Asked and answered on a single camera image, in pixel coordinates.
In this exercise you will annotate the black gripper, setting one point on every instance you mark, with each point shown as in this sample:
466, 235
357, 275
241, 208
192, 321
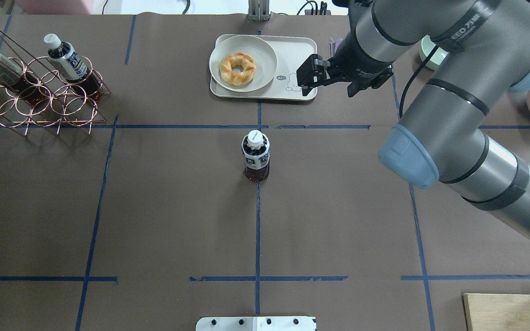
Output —
358, 63

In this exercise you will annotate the tea bottle with white cap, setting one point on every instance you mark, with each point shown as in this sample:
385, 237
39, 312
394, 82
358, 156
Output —
256, 150

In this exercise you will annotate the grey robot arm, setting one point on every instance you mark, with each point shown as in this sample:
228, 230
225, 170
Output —
437, 139

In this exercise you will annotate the cream serving tray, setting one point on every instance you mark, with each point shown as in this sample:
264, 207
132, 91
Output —
291, 52

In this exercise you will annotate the tea bottle lower middle rack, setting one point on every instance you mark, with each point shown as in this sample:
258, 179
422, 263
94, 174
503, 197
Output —
76, 72

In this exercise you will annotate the tea bottle rack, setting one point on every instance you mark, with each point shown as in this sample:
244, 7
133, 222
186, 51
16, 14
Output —
20, 82
76, 72

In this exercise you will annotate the tea bottle lower right rack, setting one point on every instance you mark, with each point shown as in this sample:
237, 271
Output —
20, 82

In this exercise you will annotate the cream round plate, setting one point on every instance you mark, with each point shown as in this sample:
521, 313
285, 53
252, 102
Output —
261, 51

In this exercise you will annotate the glazed donut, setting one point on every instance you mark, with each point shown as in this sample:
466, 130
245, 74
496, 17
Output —
237, 69

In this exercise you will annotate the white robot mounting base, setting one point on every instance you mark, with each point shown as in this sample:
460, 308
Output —
257, 323

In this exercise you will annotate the wooden cutting board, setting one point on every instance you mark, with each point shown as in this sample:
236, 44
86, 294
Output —
497, 312

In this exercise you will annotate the copper wire bottle rack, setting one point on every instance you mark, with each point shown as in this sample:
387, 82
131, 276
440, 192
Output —
61, 88

